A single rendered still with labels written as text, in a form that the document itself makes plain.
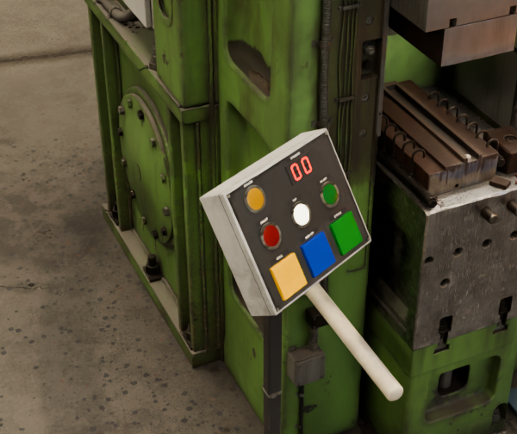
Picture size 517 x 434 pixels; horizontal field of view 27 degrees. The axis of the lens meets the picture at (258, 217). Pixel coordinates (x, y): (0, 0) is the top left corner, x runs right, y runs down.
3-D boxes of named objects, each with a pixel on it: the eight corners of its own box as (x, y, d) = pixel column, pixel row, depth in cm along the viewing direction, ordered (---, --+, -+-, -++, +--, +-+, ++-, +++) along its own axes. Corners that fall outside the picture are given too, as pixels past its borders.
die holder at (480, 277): (531, 312, 298) (557, 176, 272) (413, 351, 285) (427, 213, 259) (423, 207, 340) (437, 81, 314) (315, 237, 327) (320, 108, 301)
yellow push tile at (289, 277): (308, 283, 228) (294, 251, 226) (285, 301, 223) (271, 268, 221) (302, 284, 229) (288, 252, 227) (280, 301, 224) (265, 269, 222)
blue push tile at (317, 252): (337, 261, 234) (324, 230, 232) (315, 277, 229) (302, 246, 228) (331, 261, 235) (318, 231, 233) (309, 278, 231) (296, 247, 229)
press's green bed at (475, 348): (507, 430, 325) (529, 312, 298) (400, 471, 313) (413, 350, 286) (411, 321, 366) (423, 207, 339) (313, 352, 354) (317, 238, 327)
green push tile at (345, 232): (363, 240, 240) (351, 210, 238) (344, 256, 235) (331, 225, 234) (358, 241, 241) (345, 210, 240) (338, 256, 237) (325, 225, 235)
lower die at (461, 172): (495, 178, 272) (499, 149, 267) (426, 197, 265) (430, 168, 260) (407, 103, 303) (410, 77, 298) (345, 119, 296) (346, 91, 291)
